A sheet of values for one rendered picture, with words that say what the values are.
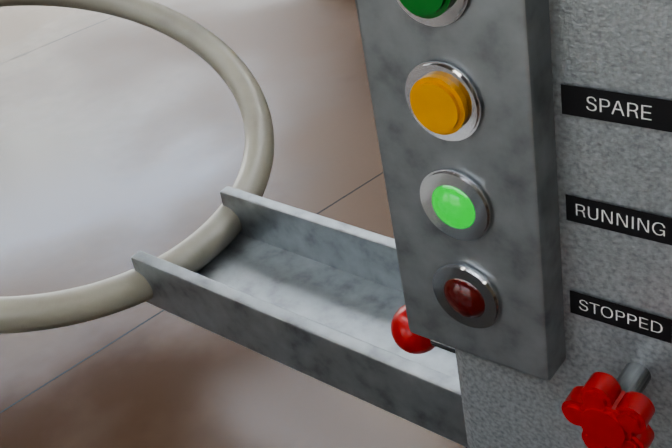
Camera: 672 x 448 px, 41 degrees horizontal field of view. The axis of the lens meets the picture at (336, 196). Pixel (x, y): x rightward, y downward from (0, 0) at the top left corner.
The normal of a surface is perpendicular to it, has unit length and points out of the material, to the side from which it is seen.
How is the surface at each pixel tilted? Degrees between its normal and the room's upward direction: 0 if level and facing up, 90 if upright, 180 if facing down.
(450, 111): 90
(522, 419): 90
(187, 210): 0
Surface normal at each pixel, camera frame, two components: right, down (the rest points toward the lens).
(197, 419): -0.17, -0.84
